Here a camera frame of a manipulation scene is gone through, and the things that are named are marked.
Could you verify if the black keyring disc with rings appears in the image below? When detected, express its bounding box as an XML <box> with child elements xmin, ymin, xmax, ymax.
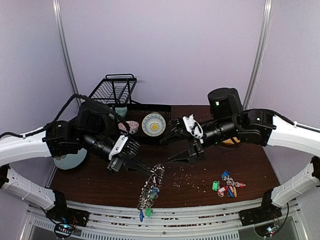
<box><xmin>137</xmin><ymin>163</ymin><xmax>165</xmax><ymax>211</ymax></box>

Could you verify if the blue key tag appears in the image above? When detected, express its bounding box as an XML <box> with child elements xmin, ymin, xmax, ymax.
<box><xmin>139</xmin><ymin>210</ymin><xmax>145</xmax><ymax>222</ymax></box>
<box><xmin>221</xmin><ymin>170</ymin><xmax>229</xmax><ymax>181</ymax></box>

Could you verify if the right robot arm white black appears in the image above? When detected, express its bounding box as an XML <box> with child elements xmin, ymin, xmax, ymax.
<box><xmin>160</xmin><ymin>87</ymin><xmax>320</xmax><ymax>226</ymax></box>

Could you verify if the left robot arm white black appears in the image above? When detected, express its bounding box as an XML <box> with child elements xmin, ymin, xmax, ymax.
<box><xmin>0</xmin><ymin>100</ymin><xmax>151</xmax><ymax>227</ymax></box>

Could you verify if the blue yellow patterned plate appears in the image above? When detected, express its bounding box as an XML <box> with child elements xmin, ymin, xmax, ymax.
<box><xmin>141</xmin><ymin>112</ymin><xmax>167</xmax><ymax>137</ymax></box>

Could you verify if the pink patterned bowl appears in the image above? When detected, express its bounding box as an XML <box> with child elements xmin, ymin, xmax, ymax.
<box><xmin>118</xmin><ymin>120</ymin><xmax>140</xmax><ymax>135</ymax></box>

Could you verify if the green key tag in pile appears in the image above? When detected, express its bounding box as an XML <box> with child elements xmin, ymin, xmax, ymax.
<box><xmin>212</xmin><ymin>181</ymin><xmax>220</xmax><ymax>192</ymax></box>

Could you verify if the light teal plate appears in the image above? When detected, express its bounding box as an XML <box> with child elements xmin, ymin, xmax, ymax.
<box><xmin>53</xmin><ymin>148</ymin><xmax>88</xmax><ymax>170</ymax></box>

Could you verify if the yellow dotted plate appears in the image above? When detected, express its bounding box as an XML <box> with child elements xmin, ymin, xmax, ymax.
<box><xmin>222</xmin><ymin>137</ymin><xmax>241</xmax><ymax>147</ymax></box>

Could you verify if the green key tag on disc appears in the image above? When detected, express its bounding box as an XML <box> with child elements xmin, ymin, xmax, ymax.
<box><xmin>145</xmin><ymin>208</ymin><xmax>153</xmax><ymax>218</ymax></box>

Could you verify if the red key tag in pile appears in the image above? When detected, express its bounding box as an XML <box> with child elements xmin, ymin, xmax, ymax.
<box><xmin>217</xmin><ymin>186</ymin><xmax>228</xmax><ymax>197</ymax></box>

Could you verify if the teal ceramic bowl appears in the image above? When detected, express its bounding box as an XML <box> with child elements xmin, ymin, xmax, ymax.
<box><xmin>114</xmin><ymin>106</ymin><xmax>128</xmax><ymax>118</ymax></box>

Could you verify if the blue key tag on disc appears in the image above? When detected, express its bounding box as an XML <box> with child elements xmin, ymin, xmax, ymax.
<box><xmin>139</xmin><ymin>210</ymin><xmax>145</xmax><ymax>222</ymax></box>

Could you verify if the yellow key tag in pile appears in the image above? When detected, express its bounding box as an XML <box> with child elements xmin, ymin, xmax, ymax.
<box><xmin>232</xmin><ymin>186</ymin><xmax>238</xmax><ymax>198</ymax></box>

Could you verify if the red headed silver key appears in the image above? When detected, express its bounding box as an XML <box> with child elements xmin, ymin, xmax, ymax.
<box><xmin>234</xmin><ymin>182</ymin><xmax>247</xmax><ymax>188</ymax></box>

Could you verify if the left circuit board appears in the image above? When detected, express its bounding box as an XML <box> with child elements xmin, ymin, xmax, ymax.
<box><xmin>53</xmin><ymin>223</ymin><xmax>75</xmax><ymax>239</ymax></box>

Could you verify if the circuit board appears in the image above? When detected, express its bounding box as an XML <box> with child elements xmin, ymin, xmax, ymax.
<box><xmin>53</xmin><ymin>223</ymin><xmax>75</xmax><ymax>239</ymax></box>
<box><xmin>255</xmin><ymin>224</ymin><xmax>279</xmax><ymax>238</ymax></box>

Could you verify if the right circuit board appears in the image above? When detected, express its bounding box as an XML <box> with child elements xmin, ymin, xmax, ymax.
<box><xmin>255</xmin><ymin>224</ymin><xmax>279</xmax><ymax>238</ymax></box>

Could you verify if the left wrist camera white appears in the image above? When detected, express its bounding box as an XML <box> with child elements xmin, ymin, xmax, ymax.
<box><xmin>108</xmin><ymin>135</ymin><xmax>129</xmax><ymax>161</ymax></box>

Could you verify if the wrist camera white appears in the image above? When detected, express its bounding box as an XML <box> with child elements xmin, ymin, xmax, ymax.
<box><xmin>108</xmin><ymin>135</ymin><xmax>129</xmax><ymax>161</ymax></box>
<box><xmin>169</xmin><ymin>114</ymin><xmax>204</xmax><ymax>140</ymax></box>

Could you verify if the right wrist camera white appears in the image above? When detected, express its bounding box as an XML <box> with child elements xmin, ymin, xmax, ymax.
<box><xmin>169</xmin><ymin>114</ymin><xmax>204</xmax><ymax>140</ymax></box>

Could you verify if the black wire dish rack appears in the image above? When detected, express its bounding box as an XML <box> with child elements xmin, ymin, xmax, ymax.
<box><xmin>89</xmin><ymin>73</ymin><xmax>172</xmax><ymax>145</ymax></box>

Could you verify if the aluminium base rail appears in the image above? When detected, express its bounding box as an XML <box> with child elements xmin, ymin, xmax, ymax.
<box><xmin>18</xmin><ymin>198</ymin><xmax>310</xmax><ymax>240</ymax></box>

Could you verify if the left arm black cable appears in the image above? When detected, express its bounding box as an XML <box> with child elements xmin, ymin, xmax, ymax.
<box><xmin>0</xmin><ymin>93</ymin><xmax>131</xmax><ymax>141</ymax></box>

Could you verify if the right aluminium frame post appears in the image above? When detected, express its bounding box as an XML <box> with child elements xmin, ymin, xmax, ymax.
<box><xmin>243</xmin><ymin>0</ymin><xmax>274</xmax><ymax>110</ymax></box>

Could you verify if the aluminium frame post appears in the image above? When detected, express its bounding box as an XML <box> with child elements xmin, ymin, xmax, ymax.
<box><xmin>243</xmin><ymin>0</ymin><xmax>274</xmax><ymax>110</ymax></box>
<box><xmin>52</xmin><ymin>0</ymin><xmax>79</xmax><ymax>94</ymax></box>

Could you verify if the left aluminium frame post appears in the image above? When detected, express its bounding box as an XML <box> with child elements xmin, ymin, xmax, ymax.
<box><xmin>52</xmin><ymin>0</ymin><xmax>79</xmax><ymax>94</ymax></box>

